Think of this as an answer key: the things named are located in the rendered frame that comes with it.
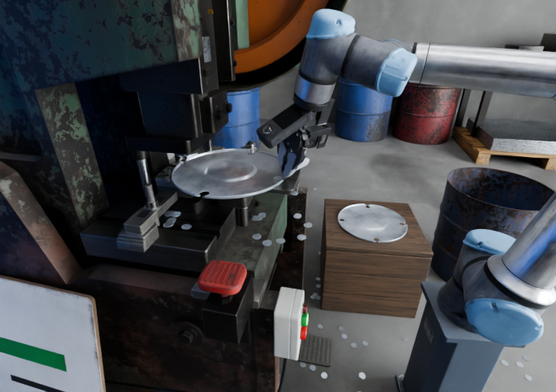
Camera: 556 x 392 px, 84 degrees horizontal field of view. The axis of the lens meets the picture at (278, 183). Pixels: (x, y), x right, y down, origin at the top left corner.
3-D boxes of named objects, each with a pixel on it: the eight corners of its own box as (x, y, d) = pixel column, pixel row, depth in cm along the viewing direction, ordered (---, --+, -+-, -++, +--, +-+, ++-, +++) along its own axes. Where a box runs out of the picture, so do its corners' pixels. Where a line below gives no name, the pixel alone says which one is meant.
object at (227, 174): (261, 209, 63) (261, 206, 63) (145, 187, 72) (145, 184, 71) (300, 158, 87) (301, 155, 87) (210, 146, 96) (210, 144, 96)
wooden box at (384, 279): (395, 259, 166) (408, 203, 150) (415, 318, 132) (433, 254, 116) (320, 253, 170) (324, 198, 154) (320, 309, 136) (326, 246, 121)
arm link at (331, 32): (354, 26, 49) (305, 10, 51) (333, 91, 56) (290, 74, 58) (366, 18, 54) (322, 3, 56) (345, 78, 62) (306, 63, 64)
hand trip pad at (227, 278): (251, 296, 55) (248, 263, 51) (240, 325, 50) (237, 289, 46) (213, 290, 56) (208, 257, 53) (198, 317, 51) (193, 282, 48)
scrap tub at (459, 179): (498, 249, 174) (529, 170, 152) (537, 308, 137) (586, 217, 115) (418, 239, 182) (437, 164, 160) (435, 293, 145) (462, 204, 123)
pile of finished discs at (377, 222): (398, 207, 147) (398, 205, 146) (415, 245, 121) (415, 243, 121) (336, 203, 150) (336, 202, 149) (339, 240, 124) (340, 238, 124)
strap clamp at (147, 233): (184, 209, 77) (178, 171, 72) (144, 252, 62) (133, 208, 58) (161, 207, 78) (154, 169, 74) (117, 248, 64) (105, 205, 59)
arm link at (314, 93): (314, 87, 56) (289, 67, 60) (308, 109, 59) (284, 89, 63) (343, 83, 60) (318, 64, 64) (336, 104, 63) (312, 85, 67)
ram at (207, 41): (237, 121, 81) (230, -13, 68) (216, 140, 68) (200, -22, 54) (176, 117, 84) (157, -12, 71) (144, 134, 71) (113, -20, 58)
